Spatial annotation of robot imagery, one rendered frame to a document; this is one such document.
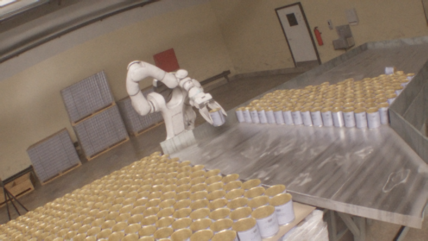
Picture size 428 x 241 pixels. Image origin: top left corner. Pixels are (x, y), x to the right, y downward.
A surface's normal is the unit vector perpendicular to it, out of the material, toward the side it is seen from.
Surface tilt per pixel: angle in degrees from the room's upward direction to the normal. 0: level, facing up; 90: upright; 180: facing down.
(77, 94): 91
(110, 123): 88
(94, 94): 92
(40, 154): 92
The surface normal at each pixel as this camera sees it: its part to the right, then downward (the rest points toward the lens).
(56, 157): 0.57, -0.01
